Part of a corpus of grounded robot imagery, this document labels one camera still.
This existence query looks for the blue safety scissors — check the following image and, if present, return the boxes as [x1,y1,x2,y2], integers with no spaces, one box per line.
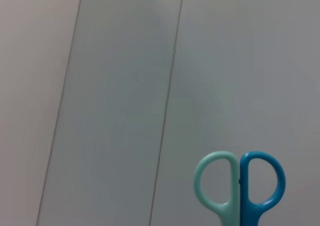
[193,150,287,226]

